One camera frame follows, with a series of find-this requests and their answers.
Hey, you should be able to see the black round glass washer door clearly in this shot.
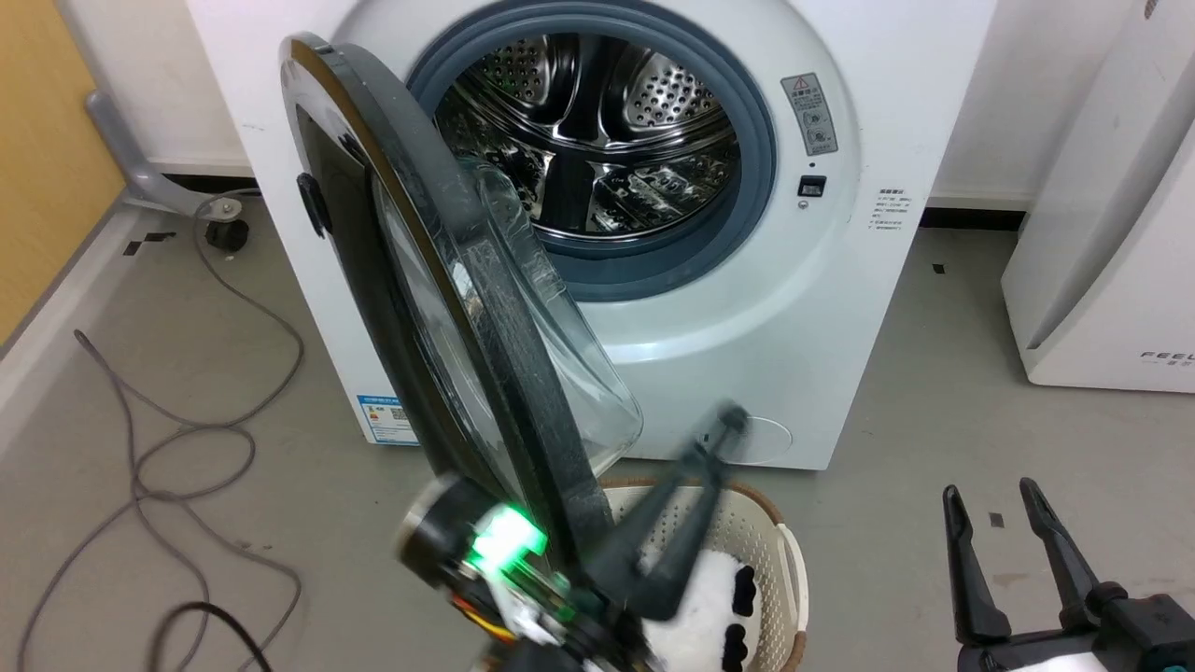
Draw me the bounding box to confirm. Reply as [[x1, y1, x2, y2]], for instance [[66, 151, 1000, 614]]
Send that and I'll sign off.
[[278, 33, 645, 572]]

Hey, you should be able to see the grey warning sticker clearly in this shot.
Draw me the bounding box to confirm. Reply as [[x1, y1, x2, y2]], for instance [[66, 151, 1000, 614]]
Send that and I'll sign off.
[[780, 73, 839, 157]]

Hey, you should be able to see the small printed text label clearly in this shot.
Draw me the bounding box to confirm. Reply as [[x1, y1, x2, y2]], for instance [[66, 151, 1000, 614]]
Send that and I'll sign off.
[[874, 188, 912, 234]]

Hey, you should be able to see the black caster wheel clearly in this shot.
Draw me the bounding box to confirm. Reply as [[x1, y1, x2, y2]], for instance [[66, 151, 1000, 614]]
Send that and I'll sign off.
[[204, 217, 252, 254]]

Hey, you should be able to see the thin grey floor cable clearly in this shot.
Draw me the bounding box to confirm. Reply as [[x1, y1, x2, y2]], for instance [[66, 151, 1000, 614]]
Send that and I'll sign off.
[[16, 189, 306, 672]]

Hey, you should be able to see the white and black plush toy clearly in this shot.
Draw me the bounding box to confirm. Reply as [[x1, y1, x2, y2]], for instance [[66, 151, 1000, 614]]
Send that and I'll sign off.
[[642, 549, 763, 672]]

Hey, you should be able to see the blue energy label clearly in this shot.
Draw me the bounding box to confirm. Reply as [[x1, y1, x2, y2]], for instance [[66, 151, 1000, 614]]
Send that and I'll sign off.
[[356, 393, 420, 446]]

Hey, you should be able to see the round white filter cover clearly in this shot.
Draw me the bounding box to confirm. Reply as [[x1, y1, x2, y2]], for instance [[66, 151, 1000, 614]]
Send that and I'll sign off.
[[726, 416, 794, 466]]

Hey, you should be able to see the white front-load washing machine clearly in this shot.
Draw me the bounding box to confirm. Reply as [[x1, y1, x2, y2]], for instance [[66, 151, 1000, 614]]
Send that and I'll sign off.
[[185, 0, 998, 472]]

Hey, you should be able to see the yellow wooden panel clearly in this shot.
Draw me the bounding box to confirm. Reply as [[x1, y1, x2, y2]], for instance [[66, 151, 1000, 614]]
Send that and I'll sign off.
[[0, 0, 128, 348]]

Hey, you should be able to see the beige plastic laundry basket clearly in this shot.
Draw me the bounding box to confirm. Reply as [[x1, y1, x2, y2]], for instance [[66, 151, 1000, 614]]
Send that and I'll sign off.
[[597, 477, 810, 672]]

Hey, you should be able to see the grey rubber door gasket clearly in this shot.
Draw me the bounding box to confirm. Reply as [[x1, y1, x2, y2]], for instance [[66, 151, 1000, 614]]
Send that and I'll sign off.
[[406, 2, 778, 302]]

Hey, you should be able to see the grey metal stand leg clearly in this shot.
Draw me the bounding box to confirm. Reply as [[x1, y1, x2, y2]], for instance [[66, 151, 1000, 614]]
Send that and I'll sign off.
[[85, 90, 246, 221]]

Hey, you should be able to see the white tall appliance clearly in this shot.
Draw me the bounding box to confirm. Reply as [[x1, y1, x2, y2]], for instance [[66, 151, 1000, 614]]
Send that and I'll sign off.
[[1000, 0, 1195, 394]]

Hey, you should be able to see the thick black cable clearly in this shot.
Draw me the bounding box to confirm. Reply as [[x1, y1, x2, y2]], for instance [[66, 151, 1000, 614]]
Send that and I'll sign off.
[[145, 602, 274, 672]]

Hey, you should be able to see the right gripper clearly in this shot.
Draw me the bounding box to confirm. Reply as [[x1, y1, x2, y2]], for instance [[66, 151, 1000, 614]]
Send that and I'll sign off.
[[941, 477, 1195, 672]]

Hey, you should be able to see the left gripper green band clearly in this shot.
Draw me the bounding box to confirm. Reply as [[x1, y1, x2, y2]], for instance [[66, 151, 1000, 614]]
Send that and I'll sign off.
[[396, 403, 751, 672]]

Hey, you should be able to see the steel washer drum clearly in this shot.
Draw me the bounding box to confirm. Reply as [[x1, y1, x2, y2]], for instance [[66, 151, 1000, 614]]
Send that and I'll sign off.
[[434, 35, 743, 237]]

